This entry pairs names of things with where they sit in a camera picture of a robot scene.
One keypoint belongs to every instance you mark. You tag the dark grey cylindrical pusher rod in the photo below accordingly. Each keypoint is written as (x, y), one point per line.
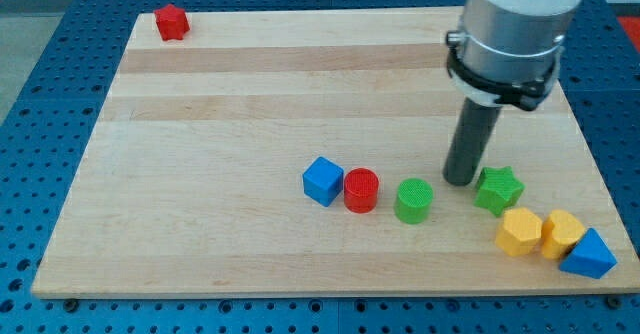
(473, 131)

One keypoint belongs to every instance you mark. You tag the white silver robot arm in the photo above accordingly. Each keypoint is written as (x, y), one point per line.
(502, 53)

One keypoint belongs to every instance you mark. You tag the blue cube block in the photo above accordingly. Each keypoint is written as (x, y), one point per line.
(323, 181)

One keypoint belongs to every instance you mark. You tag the green star block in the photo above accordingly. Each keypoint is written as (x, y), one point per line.
(497, 189)

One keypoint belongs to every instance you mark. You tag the green cylinder block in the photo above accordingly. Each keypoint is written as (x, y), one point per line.
(414, 197)

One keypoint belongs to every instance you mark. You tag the yellow hexagon block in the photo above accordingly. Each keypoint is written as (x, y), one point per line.
(519, 232)

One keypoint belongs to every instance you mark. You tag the red cylinder block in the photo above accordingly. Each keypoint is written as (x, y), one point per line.
(361, 187)

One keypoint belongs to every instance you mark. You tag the yellow heart block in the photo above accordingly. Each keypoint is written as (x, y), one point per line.
(561, 231)

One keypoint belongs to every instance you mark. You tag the blue triangle block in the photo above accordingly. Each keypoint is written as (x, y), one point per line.
(591, 257)

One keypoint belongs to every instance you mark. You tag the wooden board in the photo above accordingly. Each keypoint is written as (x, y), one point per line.
(191, 183)

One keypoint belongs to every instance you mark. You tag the red star block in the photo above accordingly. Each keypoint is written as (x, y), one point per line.
(172, 22)

